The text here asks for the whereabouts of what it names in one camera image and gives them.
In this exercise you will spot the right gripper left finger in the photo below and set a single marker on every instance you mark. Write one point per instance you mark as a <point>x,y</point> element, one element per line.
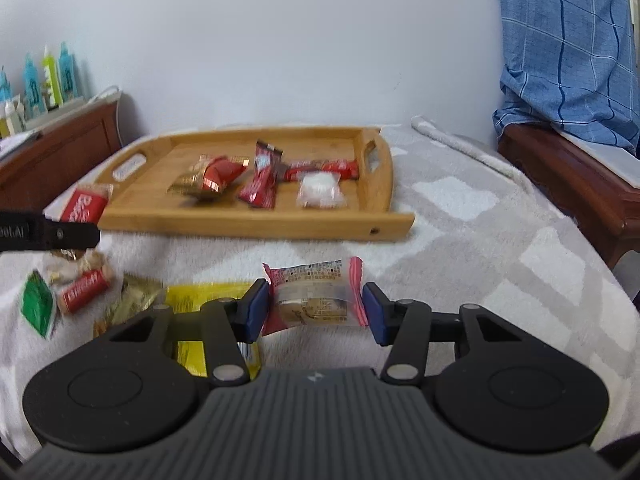
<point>230,329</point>

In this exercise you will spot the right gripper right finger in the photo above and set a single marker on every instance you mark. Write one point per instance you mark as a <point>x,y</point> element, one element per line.
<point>404,325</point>

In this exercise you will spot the yellow snack packet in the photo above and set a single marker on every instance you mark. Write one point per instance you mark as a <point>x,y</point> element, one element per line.
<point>186,300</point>

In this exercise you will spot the large Biscoff biscuit packet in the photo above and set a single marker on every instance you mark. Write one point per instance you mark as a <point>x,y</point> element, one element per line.
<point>87,203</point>

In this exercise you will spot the green snack packet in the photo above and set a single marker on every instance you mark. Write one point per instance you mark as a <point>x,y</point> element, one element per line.
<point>38,305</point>

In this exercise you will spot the pink cake packet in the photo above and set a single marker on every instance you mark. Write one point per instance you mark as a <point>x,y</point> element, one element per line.
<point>315,294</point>

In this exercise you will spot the small Biscoff biscuit packet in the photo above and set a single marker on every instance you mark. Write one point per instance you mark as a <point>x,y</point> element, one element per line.
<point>82,291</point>

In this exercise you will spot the olive gold snack packet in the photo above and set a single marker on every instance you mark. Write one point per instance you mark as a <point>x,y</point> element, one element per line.
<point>136,295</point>

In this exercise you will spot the long red snack bar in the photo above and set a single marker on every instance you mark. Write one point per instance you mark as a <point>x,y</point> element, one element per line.
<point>261,191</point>

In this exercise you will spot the red nut snack packet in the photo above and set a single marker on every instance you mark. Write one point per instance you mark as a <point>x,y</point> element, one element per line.
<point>209,177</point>

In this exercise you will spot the white marshmallow packet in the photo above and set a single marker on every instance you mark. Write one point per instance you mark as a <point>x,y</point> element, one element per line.
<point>320,189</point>

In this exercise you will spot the dark red chocolate bar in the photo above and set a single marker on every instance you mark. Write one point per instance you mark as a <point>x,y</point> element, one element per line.
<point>344,169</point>

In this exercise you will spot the gold white candy bar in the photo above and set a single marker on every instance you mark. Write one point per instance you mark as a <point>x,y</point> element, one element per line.
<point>61,271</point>

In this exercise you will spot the wooden dresser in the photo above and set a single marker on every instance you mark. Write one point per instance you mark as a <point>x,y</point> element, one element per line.
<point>40,170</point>

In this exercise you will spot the papers on dresser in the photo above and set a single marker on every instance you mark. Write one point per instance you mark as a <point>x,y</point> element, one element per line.
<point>11,144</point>

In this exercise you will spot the bamboo serving tray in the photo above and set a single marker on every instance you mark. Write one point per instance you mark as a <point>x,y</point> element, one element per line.
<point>140,176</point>

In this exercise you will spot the teal spray bottle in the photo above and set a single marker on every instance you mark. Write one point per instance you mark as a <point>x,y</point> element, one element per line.
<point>34,99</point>
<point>66,66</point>

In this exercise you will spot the small blue spray bottle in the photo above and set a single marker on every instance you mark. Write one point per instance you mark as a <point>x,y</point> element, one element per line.
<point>6,93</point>

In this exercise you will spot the green spray bottle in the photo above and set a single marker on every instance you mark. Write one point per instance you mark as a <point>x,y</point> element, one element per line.
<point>51,83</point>

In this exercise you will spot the blue plaid cloth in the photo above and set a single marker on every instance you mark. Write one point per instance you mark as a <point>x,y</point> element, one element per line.
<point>570,65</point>

